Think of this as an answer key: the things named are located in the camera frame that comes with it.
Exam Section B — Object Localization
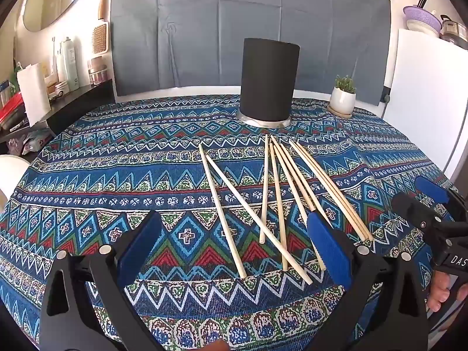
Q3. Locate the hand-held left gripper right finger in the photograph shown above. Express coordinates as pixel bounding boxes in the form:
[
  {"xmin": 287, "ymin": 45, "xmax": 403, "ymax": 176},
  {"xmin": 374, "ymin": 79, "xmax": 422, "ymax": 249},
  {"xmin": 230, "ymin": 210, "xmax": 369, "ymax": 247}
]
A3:
[{"xmin": 306, "ymin": 212, "xmax": 430, "ymax": 351}]

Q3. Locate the red packet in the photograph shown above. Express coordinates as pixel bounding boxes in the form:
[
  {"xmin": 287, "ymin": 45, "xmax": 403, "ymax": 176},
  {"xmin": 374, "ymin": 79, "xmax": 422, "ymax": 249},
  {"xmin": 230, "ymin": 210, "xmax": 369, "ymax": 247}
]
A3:
[{"xmin": 0, "ymin": 91, "xmax": 26, "ymax": 125}]

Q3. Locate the black cylindrical utensil holder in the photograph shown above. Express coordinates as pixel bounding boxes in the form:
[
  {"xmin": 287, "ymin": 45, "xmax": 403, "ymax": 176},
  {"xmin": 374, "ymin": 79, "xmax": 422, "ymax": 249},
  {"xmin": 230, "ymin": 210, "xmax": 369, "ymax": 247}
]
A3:
[{"xmin": 237, "ymin": 37, "xmax": 301, "ymax": 129}]

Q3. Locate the oval wall mirror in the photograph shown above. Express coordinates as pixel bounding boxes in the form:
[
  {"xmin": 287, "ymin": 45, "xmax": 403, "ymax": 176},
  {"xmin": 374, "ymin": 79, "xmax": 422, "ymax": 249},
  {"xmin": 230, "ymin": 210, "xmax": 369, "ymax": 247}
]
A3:
[{"xmin": 22, "ymin": 0, "xmax": 101, "ymax": 32}]

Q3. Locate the bundle of wooden chopsticks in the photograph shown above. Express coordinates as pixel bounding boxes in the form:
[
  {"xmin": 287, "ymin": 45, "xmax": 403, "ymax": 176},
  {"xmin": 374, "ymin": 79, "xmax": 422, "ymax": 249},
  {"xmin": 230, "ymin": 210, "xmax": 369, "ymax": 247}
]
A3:
[{"xmin": 198, "ymin": 134, "xmax": 374, "ymax": 285}]

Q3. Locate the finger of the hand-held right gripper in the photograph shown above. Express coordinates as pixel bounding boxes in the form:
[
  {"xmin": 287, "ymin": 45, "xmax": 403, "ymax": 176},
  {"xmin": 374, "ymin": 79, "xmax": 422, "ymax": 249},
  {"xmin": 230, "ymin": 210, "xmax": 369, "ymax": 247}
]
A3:
[
  {"xmin": 391, "ymin": 192, "xmax": 445, "ymax": 236},
  {"xmin": 415, "ymin": 175, "xmax": 468, "ymax": 223}
]

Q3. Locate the tall white bottle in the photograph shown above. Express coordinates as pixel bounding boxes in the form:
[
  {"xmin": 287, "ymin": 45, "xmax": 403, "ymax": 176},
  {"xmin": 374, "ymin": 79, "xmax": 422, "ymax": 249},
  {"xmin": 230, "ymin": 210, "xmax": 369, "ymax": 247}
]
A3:
[{"xmin": 60, "ymin": 37, "xmax": 79, "ymax": 90}]

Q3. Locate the white chair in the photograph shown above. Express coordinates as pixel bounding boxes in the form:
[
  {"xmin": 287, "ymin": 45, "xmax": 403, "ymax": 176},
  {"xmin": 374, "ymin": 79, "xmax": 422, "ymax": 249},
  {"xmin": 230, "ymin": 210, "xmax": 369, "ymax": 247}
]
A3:
[{"xmin": 0, "ymin": 154, "xmax": 32, "ymax": 209}]

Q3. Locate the person's right hand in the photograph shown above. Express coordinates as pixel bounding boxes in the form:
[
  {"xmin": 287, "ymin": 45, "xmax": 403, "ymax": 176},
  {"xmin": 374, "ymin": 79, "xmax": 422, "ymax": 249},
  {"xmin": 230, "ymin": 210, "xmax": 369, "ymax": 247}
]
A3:
[{"xmin": 427, "ymin": 269, "xmax": 461, "ymax": 313}]

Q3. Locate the small succulent in white pot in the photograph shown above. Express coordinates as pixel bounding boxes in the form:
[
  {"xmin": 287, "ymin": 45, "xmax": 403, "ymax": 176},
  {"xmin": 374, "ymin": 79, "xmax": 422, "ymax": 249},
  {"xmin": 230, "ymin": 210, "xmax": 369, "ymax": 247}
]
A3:
[{"xmin": 329, "ymin": 75, "xmax": 357, "ymax": 115}]

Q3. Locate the white refrigerator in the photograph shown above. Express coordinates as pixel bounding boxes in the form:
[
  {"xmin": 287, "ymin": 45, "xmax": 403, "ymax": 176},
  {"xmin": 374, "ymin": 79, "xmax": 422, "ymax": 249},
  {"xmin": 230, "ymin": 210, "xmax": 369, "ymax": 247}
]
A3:
[{"xmin": 378, "ymin": 28, "xmax": 468, "ymax": 187}]

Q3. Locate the white bowl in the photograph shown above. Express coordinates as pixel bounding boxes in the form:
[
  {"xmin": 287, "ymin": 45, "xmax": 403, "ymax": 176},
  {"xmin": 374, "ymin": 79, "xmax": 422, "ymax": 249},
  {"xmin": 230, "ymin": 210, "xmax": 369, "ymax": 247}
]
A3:
[{"xmin": 407, "ymin": 19, "xmax": 441, "ymax": 38}]

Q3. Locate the purple colander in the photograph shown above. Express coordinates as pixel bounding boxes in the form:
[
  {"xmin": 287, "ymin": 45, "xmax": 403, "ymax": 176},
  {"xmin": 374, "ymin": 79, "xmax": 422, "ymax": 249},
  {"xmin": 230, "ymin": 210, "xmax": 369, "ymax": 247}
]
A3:
[{"xmin": 403, "ymin": 5, "xmax": 443, "ymax": 32}]

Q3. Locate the white cream jar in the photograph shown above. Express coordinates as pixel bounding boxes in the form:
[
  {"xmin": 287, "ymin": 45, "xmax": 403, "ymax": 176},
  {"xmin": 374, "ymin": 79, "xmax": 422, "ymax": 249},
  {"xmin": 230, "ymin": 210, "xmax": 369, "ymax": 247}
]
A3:
[{"xmin": 47, "ymin": 82, "xmax": 70, "ymax": 97}]

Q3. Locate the white paper bag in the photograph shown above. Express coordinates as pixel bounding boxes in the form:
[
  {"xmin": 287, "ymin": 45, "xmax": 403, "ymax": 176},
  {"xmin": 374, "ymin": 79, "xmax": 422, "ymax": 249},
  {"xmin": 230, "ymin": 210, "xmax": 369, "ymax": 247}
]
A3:
[{"xmin": 16, "ymin": 63, "xmax": 52, "ymax": 127}]

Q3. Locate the wooden paddle hairbrush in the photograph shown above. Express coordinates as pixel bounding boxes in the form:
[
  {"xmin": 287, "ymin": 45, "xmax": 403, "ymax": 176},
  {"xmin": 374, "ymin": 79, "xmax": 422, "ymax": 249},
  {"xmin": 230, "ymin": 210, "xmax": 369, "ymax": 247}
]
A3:
[{"xmin": 91, "ymin": 22, "xmax": 110, "ymax": 55}]

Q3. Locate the wooden plant saucer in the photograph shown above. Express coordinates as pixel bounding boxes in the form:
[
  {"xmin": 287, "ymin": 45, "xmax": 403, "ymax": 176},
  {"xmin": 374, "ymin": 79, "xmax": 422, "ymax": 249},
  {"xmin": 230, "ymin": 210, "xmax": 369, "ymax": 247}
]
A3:
[{"xmin": 326, "ymin": 105, "xmax": 353, "ymax": 119}]

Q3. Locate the pink patterned packet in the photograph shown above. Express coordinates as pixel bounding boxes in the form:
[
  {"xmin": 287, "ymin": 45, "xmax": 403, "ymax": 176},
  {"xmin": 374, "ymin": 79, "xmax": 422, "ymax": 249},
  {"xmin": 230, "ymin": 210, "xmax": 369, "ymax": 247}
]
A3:
[{"xmin": 7, "ymin": 132, "xmax": 55, "ymax": 154}]

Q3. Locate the black side shelf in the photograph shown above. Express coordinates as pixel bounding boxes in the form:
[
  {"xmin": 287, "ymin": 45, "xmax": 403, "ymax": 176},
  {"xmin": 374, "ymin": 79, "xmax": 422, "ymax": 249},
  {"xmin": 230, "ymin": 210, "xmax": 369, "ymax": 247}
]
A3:
[{"xmin": 0, "ymin": 80, "xmax": 118, "ymax": 147}]

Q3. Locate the blue patterned tablecloth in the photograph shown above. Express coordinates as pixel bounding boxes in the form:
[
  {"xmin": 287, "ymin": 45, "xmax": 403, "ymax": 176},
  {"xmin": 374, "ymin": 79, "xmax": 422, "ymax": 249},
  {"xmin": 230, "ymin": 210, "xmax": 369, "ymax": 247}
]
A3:
[{"xmin": 0, "ymin": 94, "xmax": 457, "ymax": 351}]

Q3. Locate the pink jar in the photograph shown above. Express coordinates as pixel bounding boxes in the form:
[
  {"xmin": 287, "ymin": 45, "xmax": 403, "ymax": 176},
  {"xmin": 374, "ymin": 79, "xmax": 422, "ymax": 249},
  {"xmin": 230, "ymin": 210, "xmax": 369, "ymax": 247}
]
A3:
[{"xmin": 90, "ymin": 57, "xmax": 108, "ymax": 85}]

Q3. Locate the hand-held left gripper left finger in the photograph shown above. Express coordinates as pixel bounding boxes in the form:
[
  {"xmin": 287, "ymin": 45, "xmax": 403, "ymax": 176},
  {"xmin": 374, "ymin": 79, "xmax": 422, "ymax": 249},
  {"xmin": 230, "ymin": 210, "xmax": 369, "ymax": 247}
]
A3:
[{"xmin": 38, "ymin": 210, "xmax": 165, "ymax": 351}]

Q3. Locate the grey-blue cloth backdrop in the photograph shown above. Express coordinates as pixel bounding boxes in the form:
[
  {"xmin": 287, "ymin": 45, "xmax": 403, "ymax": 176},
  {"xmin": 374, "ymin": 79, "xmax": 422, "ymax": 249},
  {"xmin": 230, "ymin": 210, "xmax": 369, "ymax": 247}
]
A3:
[{"xmin": 111, "ymin": 0, "xmax": 392, "ymax": 107}]

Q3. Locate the steel cooking pot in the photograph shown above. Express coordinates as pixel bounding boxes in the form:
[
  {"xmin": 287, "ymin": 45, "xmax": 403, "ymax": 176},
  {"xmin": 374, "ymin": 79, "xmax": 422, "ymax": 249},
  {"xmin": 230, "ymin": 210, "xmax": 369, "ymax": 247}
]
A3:
[{"xmin": 440, "ymin": 15, "xmax": 468, "ymax": 50}]

